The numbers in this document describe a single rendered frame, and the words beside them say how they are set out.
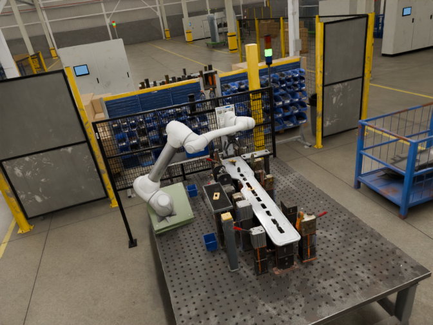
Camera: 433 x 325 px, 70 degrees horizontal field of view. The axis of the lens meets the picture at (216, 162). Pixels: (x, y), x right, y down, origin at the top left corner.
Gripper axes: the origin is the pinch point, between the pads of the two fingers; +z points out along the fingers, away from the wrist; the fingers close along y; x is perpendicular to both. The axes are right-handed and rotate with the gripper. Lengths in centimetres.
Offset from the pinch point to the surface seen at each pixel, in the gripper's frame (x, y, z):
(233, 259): -99, -33, 32
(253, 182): -37.4, 5.8, 12.6
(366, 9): 515, 524, -73
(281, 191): -18, 40, 42
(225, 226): -99, -35, 2
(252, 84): 58, 44, -48
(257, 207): -75, -5, 12
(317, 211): -61, 54, 42
